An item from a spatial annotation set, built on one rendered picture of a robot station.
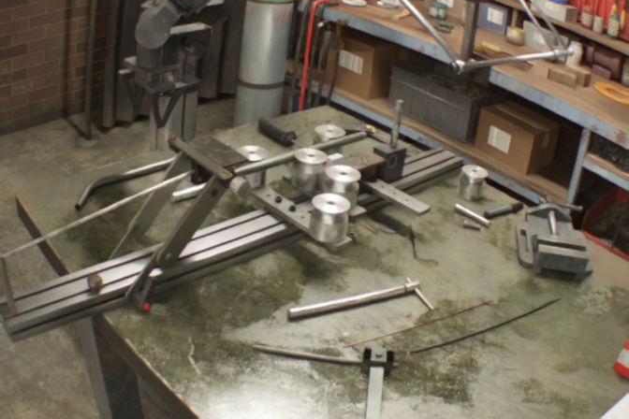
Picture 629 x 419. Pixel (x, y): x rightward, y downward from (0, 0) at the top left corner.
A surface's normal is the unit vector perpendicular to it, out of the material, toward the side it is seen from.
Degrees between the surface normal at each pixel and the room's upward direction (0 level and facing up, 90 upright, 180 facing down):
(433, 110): 90
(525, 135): 92
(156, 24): 90
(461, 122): 90
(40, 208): 0
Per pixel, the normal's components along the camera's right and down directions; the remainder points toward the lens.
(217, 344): 0.11, -0.89
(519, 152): -0.74, 0.21
